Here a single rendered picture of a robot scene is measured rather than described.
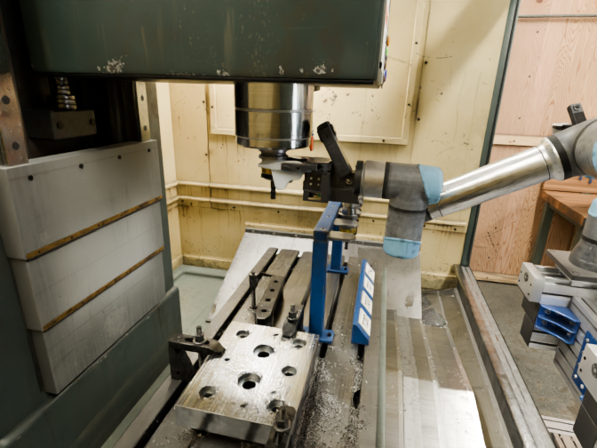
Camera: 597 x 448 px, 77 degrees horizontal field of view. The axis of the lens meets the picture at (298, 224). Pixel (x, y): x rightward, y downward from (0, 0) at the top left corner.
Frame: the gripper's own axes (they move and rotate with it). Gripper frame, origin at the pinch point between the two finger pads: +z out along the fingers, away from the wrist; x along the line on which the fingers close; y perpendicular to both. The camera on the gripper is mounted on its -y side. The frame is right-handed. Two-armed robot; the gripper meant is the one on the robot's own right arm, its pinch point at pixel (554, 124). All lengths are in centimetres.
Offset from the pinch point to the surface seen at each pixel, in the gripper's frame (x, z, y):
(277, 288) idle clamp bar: -125, -63, 33
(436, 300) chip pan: -57, -15, 73
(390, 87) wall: -72, 2, -23
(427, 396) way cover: -85, -86, 59
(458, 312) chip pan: -52, -29, 72
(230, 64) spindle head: -124, -101, -31
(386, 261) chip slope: -78, -8, 54
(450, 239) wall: -47, -6, 47
